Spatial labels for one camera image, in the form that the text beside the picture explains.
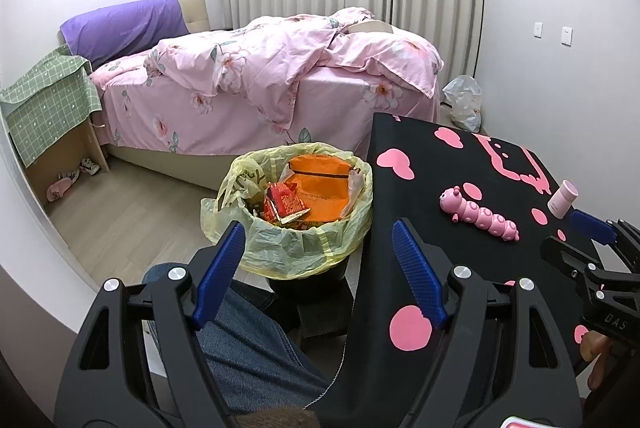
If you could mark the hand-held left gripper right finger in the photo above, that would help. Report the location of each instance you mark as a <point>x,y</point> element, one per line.
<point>417,273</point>

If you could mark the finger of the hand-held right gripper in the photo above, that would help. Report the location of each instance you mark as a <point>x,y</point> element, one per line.
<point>565,255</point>
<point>590,223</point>

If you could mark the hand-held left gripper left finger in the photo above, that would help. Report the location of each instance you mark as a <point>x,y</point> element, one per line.
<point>220,273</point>

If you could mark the black trash bin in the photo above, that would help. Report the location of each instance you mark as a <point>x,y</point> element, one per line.
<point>310,285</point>

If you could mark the red gold snack packet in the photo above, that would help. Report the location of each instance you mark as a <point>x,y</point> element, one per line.
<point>285,205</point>

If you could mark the large orange packet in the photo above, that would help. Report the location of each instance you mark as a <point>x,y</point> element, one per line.
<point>320,195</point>

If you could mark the person's right hand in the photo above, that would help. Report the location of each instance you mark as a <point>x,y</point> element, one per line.
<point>595,343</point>

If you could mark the person's leg in jeans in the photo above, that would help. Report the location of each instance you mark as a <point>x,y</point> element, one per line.
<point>250,348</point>

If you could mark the pink caterpillar toy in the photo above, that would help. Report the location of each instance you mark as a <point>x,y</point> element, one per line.
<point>480,215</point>

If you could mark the brown fuzzy cloth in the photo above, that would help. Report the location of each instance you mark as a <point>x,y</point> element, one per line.
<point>280,418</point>

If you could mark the white patterned shoe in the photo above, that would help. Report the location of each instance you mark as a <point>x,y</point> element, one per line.
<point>89,166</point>

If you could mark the white plastic bag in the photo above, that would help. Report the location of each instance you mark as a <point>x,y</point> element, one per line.
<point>465,100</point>

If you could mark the pink slipper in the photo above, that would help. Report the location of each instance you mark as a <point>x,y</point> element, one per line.
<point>57,190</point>

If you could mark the bed with pink sheet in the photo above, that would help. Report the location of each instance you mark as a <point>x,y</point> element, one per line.
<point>335,102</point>

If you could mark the cardboard bedside box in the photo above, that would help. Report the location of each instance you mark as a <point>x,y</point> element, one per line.
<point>65,147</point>

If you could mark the pink floral duvet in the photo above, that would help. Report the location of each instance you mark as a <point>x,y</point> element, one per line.
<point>260,52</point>

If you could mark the green checked cloth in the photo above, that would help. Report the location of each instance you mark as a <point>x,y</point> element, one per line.
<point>45,97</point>

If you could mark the beige headboard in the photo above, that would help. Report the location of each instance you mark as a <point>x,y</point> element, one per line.
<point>195,12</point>

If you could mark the purple pillow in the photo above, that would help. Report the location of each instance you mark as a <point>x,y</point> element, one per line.
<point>120,27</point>

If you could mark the white wall switch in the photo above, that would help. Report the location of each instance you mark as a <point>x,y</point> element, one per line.
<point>567,35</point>
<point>538,29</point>

